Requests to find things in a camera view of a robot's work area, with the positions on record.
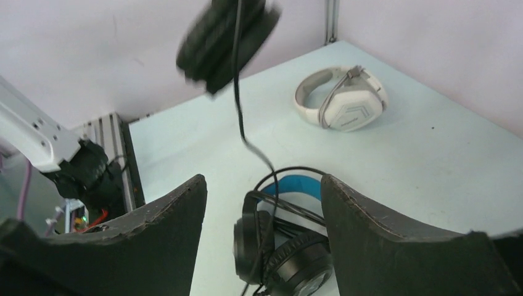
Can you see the left aluminium frame post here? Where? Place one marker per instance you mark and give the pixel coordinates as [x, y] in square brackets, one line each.
[331, 21]

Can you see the black on-ear headphones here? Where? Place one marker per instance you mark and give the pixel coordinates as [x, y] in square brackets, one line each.
[224, 38]

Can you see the white over-ear headphones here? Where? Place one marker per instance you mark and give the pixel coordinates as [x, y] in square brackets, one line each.
[357, 98]

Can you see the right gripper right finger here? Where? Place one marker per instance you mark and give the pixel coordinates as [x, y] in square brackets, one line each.
[379, 251]

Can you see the black headphones with blue cable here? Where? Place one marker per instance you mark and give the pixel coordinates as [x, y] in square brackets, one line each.
[278, 256]

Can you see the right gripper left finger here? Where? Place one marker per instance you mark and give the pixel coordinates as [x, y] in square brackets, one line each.
[149, 251]

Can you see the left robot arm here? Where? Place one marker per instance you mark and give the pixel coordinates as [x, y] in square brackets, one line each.
[79, 168]

